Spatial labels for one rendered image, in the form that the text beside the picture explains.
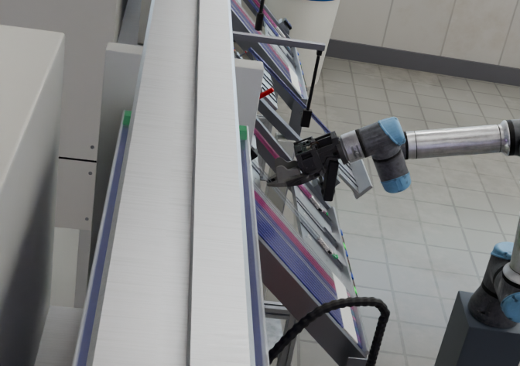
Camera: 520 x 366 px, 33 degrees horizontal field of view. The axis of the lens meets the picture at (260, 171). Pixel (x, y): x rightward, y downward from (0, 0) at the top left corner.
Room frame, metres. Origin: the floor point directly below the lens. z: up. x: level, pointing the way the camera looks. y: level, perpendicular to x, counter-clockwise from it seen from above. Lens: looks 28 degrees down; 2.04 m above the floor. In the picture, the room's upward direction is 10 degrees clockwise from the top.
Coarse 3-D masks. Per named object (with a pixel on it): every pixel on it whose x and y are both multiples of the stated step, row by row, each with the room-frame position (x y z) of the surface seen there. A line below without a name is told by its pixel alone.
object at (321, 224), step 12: (300, 192) 2.20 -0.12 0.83; (312, 192) 2.32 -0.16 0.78; (300, 204) 2.11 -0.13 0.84; (312, 204) 2.22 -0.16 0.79; (312, 216) 2.13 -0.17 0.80; (324, 216) 2.23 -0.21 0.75; (300, 228) 1.97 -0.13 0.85; (324, 228) 2.14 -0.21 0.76; (312, 240) 1.98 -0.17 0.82; (324, 240) 2.08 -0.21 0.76; (324, 252) 2.00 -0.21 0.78; (336, 252) 2.09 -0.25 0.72; (336, 264) 2.01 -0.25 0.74
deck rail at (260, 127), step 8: (256, 120) 2.29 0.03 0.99; (256, 128) 2.29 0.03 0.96; (264, 128) 2.29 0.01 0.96; (264, 136) 2.29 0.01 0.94; (272, 136) 2.31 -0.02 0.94; (256, 144) 2.29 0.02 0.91; (272, 144) 2.30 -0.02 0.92; (264, 152) 2.30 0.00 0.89; (280, 152) 2.30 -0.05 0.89; (272, 160) 2.30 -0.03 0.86; (288, 160) 2.30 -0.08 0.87; (272, 168) 2.30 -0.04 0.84; (312, 184) 2.33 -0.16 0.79; (320, 200) 2.32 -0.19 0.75; (328, 208) 2.32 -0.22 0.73
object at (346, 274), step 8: (336, 216) 2.28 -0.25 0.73; (336, 224) 2.22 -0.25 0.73; (336, 232) 2.19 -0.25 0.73; (336, 240) 2.15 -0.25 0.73; (336, 248) 2.11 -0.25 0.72; (344, 248) 2.11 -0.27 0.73; (344, 256) 2.06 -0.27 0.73; (344, 264) 2.03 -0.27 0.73; (344, 272) 1.99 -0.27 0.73; (344, 280) 1.96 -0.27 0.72; (352, 288) 1.92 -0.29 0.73; (352, 296) 1.88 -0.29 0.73; (360, 320) 1.78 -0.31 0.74; (360, 328) 1.76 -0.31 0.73; (360, 336) 1.73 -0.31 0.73; (368, 352) 1.67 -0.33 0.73
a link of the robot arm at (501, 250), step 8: (496, 248) 2.18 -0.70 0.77; (504, 248) 2.18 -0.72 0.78; (512, 248) 2.19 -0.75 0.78; (496, 256) 2.17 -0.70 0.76; (504, 256) 2.15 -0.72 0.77; (488, 264) 2.20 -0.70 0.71; (496, 264) 2.16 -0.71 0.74; (504, 264) 2.14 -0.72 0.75; (488, 272) 2.18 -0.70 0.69; (496, 272) 2.13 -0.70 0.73; (488, 280) 2.17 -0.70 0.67; (488, 288) 2.16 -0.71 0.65
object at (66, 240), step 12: (60, 228) 2.12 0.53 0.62; (60, 240) 2.06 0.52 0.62; (72, 240) 2.07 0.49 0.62; (60, 252) 2.01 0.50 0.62; (72, 252) 2.02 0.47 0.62; (60, 264) 1.95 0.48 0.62; (72, 264) 1.96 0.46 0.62; (60, 276) 1.90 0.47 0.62; (72, 276) 1.91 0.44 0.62; (60, 288) 1.85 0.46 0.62; (72, 288) 1.86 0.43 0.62; (60, 300) 1.80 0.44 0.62; (72, 300) 1.81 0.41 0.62
